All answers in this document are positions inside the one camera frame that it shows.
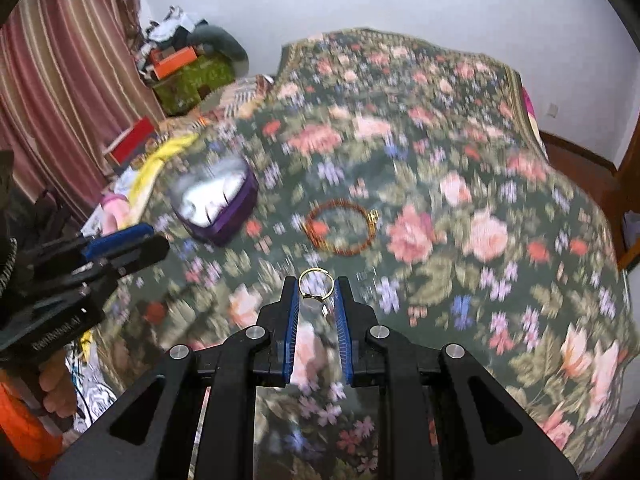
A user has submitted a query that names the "floral dark green bedspread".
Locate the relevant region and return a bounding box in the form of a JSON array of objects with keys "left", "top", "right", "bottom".
[{"left": 96, "top": 29, "right": 639, "bottom": 471}]

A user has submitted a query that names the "red and grey box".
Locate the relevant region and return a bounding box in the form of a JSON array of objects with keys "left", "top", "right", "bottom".
[{"left": 103, "top": 116, "right": 155, "bottom": 167}]

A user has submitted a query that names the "white clothes pile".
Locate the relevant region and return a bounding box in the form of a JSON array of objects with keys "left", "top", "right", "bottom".
[{"left": 146, "top": 6, "right": 206, "bottom": 44}]

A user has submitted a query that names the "green patterned storage box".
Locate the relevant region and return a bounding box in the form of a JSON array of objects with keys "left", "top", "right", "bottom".
[{"left": 151, "top": 53, "right": 235, "bottom": 116}]

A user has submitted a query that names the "person's hand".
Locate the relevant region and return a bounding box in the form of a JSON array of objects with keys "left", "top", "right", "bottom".
[{"left": 39, "top": 349, "right": 77, "bottom": 418}]

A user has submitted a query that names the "yellow fleece blanket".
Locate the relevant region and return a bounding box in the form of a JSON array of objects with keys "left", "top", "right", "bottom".
[{"left": 128, "top": 132, "right": 200, "bottom": 210}]

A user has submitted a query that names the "orange shoe box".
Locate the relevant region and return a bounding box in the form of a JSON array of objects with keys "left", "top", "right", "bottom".
[{"left": 152, "top": 47, "right": 198, "bottom": 79}]

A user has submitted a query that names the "red striped curtain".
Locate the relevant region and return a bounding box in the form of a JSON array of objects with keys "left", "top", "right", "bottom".
[{"left": 1, "top": 0, "right": 165, "bottom": 218}]

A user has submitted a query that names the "purple heart-shaped tin box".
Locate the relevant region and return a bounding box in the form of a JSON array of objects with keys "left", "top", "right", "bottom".
[{"left": 169, "top": 156, "right": 258, "bottom": 247}]

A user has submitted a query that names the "grey neck pillow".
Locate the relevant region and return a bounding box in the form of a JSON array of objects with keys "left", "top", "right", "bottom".
[{"left": 186, "top": 24, "right": 250, "bottom": 76}]

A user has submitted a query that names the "brown beaded bracelet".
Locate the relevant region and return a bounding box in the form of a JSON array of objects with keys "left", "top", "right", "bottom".
[{"left": 300, "top": 198, "right": 381, "bottom": 256}]

